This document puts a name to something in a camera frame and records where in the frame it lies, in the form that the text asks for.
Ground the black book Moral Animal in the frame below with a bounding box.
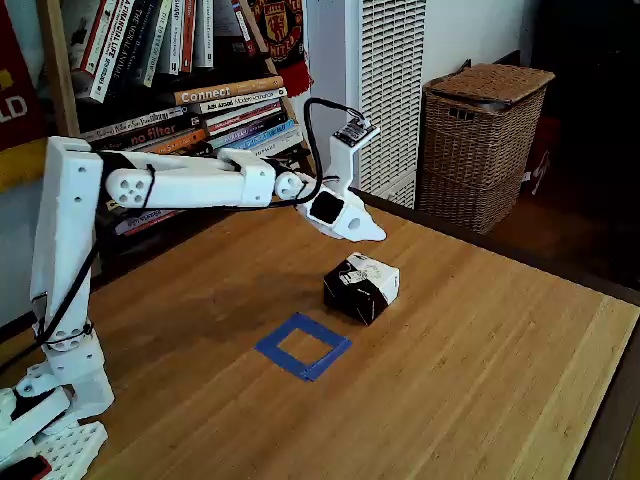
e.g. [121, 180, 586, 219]
[107, 0, 154, 96]

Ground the light blue book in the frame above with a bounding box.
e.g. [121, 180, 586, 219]
[209, 119, 297, 151]

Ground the orange standing book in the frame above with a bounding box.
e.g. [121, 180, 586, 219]
[179, 0, 197, 74]

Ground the white red book Financial Life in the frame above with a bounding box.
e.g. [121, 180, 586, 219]
[72, 0, 136, 104]

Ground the white louvered heater unit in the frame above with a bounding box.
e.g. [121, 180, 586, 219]
[344, 0, 427, 210]

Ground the red and black clamp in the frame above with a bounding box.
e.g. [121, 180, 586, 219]
[0, 454, 54, 480]

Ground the black and white box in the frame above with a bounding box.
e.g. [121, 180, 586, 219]
[322, 251, 401, 326]

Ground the blue tape square target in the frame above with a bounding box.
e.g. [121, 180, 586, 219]
[254, 312, 354, 383]

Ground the red and yellow banner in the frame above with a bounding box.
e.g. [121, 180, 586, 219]
[0, 4, 51, 194]

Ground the white perforated base plate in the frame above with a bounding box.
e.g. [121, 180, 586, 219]
[29, 419, 109, 480]

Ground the tan book titled Connect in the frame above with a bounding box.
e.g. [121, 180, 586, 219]
[173, 75, 285, 106]

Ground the white book titled Modern Romance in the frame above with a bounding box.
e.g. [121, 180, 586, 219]
[192, 87, 289, 115]

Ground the brown wicker basket with lid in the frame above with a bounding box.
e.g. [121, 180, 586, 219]
[417, 62, 556, 235]

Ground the white bracket with camera board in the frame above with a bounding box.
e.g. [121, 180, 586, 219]
[327, 117, 381, 194]

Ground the black book titled no filter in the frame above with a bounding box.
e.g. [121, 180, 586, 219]
[99, 117, 201, 151]

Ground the red and white floor object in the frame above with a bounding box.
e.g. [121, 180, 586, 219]
[522, 149, 551, 196]

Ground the red football club scarf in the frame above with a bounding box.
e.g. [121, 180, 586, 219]
[247, 0, 314, 99]

